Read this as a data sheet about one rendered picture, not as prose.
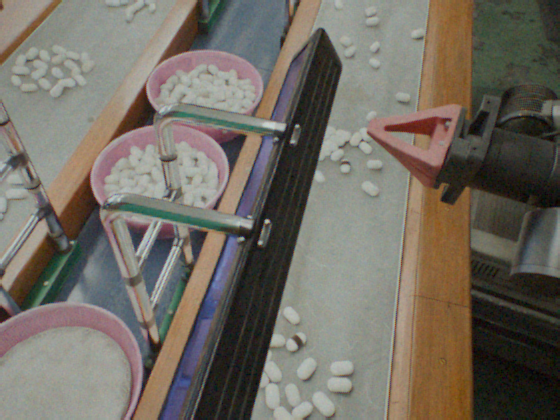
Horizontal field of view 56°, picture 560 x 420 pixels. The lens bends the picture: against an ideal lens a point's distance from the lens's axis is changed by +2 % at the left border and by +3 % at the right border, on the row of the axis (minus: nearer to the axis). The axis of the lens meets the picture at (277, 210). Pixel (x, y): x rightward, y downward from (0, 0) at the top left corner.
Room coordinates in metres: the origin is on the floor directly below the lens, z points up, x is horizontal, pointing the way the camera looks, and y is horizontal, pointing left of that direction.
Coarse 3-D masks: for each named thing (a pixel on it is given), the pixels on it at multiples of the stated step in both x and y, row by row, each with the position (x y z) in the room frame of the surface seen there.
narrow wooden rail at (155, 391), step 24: (312, 0) 1.38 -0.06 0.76; (312, 24) 1.27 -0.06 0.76; (288, 48) 1.14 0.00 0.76; (264, 96) 0.95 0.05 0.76; (240, 168) 0.72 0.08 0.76; (240, 192) 0.66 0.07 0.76; (216, 240) 0.54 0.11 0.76; (192, 288) 0.44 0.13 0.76; (192, 312) 0.39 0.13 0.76; (168, 336) 0.35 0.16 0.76; (168, 360) 0.31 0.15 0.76; (168, 384) 0.27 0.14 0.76; (144, 408) 0.24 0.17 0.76
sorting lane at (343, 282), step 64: (384, 0) 1.44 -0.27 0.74; (384, 64) 1.14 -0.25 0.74; (320, 192) 0.69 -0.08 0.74; (384, 192) 0.70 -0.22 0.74; (320, 256) 0.53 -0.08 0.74; (384, 256) 0.54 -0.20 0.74; (320, 320) 0.41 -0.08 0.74; (384, 320) 0.41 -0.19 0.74; (320, 384) 0.30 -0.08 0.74; (384, 384) 0.31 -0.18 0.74
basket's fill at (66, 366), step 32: (32, 352) 0.32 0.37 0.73; (64, 352) 0.33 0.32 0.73; (96, 352) 0.33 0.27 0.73; (0, 384) 0.27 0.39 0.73; (32, 384) 0.28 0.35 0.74; (64, 384) 0.28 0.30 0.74; (96, 384) 0.28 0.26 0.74; (128, 384) 0.28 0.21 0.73; (0, 416) 0.23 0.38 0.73; (32, 416) 0.23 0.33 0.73; (64, 416) 0.23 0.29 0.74; (96, 416) 0.23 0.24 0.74
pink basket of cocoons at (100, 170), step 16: (144, 128) 0.81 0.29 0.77; (176, 128) 0.82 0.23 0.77; (112, 144) 0.76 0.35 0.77; (128, 144) 0.78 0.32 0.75; (144, 144) 0.80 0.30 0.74; (192, 144) 0.81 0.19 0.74; (208, 144) 0.79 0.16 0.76; (96, 160) 0.71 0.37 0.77; (112, 160) 0.74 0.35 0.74; (224, 160) 0.74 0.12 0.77; (96, 176) 0.68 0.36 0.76; (224, 176) 0.70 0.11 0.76; (96, 192) 0.63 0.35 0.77; (208, 208) 0.63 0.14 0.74; (128, 224) 0.59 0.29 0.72; (144, 224) 0.56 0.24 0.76
